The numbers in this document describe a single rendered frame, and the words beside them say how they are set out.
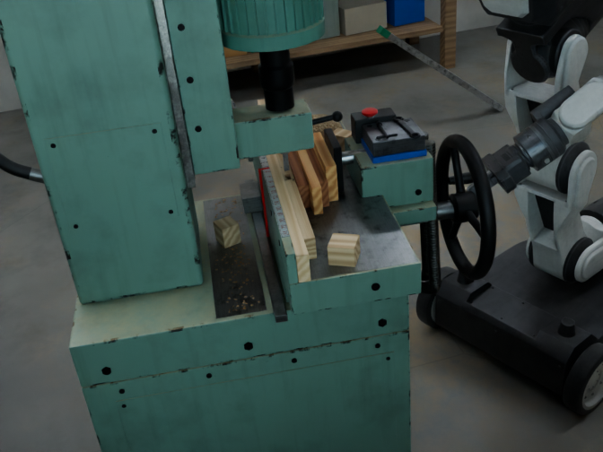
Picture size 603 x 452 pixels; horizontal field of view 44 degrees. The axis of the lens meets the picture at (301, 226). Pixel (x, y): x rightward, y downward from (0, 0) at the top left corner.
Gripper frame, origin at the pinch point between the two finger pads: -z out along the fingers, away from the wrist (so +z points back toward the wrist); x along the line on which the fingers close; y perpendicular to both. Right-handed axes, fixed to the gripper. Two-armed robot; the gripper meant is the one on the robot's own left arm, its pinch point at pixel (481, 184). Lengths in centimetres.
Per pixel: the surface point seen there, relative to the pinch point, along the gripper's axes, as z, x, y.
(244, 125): -28, -19, 47
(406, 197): -13.5, -18.5, 17.6
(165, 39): -28, -24, 67
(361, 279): -25, -42, 23
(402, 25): 31, 300, -55
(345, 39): -1, 287, -37
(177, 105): -34, -23, 58
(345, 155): -18.0, -13.3, 29.2
